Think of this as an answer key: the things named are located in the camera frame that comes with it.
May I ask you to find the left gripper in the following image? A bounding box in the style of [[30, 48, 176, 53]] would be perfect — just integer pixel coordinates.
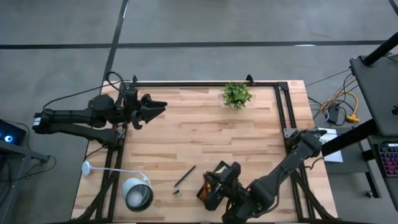
[[115, 86, 169, 131]]

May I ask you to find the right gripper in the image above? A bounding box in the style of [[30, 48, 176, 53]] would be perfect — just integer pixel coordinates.
[[203, 161, 251, 223]]

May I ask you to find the black mesh desk organizer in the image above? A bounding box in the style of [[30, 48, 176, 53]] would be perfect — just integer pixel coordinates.
[[195, 160, 239, 212]]

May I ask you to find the black pen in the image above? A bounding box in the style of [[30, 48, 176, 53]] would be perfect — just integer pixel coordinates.
[[174, 164, 197, 189]]

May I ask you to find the small green potted plant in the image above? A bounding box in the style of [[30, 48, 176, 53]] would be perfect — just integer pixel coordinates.
[[220, 82, 253, 111]]

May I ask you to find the white desk lamp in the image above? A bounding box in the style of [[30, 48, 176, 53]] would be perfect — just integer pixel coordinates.
[[81, 161, 154, 213]]

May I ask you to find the white paper sheet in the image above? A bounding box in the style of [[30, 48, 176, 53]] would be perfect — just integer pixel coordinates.
[[317, 128, 345, 164]]

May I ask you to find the black power adapter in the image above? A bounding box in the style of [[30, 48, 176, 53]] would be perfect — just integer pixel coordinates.
[[326, 104, 341, 124]]

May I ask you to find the black stand base beam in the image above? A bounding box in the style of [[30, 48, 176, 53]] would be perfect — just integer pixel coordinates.
[[320, 119, 381, 157]]

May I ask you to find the black side stand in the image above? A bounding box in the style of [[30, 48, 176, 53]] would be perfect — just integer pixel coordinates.
[[0, 139, 50, 224]]

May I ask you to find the blue-lit black device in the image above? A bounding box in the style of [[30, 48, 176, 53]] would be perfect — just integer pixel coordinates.
[[0, 119, 27, 146]]

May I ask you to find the backlit computer keyboard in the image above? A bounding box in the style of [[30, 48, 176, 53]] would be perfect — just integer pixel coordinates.
[[376, 142, 398, 178]]

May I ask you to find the dark grey desk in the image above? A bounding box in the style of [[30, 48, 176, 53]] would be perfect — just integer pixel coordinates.
[[366, 135, 398, 212]]

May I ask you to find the grey side table top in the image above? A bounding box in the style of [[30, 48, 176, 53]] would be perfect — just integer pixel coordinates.
[[349, 54, 398, 138]]

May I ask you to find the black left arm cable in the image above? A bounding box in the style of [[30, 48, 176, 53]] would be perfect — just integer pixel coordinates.
[[42, 70, 135, 114]]

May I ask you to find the black aluminium table frame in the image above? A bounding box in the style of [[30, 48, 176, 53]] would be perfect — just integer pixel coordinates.
[[71, 74, 338, 223]]

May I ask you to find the yellow power cable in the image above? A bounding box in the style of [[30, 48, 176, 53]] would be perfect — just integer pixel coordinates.
[[319, 89, 361, 124]]

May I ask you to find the black overhead camera stand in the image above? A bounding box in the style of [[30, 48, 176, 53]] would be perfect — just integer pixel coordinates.
[[362, 30, 398, 67]]

